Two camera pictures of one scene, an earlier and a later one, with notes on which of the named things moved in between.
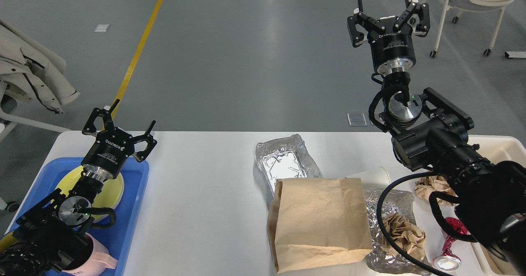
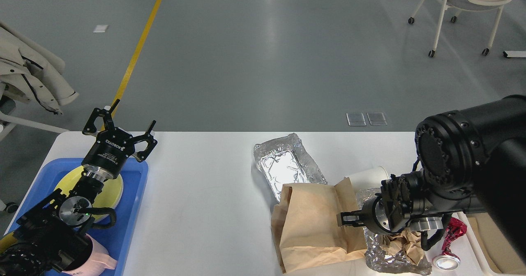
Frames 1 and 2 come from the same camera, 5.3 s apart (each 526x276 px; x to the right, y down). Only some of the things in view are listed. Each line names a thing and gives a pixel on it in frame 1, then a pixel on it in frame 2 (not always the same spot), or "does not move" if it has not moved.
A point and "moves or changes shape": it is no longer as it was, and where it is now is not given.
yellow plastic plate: x=110 y=195 does not move
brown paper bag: x=314 y=223 moves or changes shape
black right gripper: x=388 y=44 → x=374 y=215
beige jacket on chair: x=29 y=70 does not move
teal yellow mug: x=8 y=240 does not move
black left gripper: x=109 y=152 does not move
